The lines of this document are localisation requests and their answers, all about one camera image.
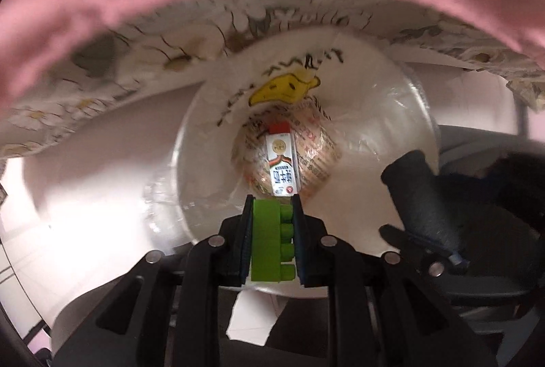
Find white milk carton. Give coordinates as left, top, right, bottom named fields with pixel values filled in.
left=265, top=121, right=299, bottom=197

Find floral bed skirt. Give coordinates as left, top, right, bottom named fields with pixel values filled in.
left=1, top=0, right=544, bottom=159

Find green toy brick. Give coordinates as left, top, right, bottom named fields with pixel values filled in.
left=250, top=199, right=297, bottom=283

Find white trash bin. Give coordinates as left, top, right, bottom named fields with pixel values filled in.
left=171, top=28, right=439, bottom=256

